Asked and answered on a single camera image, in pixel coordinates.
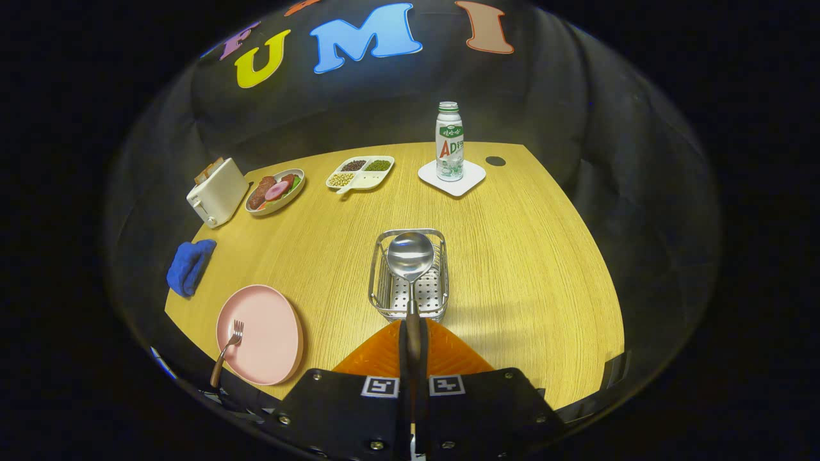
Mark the round grey food plate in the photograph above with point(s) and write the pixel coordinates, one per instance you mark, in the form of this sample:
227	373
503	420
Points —
282	203

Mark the dark beans portion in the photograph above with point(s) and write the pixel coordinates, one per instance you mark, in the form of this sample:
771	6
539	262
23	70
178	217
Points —
353	165

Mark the pink plate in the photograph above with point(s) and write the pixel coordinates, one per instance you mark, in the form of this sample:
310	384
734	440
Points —
269	339

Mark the white flat object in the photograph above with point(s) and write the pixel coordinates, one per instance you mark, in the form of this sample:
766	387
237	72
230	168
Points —
163	363

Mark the green lettuce leaf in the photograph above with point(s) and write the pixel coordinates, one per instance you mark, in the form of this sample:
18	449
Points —
296	186

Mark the white drink bottle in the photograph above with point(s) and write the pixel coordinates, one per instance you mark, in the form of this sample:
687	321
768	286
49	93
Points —
450	144

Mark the black backdrop cloth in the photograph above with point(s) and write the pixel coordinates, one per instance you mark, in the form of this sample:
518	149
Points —
576	96

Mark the yellow beans portion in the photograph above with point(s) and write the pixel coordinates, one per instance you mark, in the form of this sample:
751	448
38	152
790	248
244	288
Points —
341	179

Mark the white toaster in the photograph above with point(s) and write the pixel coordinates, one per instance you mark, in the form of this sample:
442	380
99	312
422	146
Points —
218	195

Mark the toast slice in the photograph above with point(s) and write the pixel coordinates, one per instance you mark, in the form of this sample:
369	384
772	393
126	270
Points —
214	164
202	173

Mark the blue cloth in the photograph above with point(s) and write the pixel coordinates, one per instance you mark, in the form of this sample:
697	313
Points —
189	266

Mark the small brown meat piece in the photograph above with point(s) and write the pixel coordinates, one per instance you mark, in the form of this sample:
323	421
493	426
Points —
287	179

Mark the dark grey panel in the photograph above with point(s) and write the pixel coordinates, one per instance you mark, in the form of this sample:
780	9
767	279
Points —
616	371

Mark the green beans portion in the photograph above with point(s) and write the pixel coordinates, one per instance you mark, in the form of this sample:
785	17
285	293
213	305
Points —
378	165

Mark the large brown meat piece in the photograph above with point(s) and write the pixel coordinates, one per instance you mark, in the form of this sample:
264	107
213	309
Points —
259	192

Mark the black table grommet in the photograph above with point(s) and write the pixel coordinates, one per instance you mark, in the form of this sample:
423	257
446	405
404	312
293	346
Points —
495	161

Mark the white divided dish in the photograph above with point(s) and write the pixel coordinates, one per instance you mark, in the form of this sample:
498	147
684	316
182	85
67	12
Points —
370	180

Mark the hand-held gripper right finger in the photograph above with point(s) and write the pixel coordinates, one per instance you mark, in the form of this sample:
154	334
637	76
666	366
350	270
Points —
424	384

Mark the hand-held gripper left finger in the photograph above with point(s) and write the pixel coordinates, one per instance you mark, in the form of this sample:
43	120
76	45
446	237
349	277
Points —
403	384

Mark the pink ham slice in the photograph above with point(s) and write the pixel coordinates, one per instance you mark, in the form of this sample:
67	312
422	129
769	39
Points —
277	191

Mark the white square coaster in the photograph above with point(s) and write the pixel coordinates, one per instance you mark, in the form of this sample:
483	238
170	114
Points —
472	179

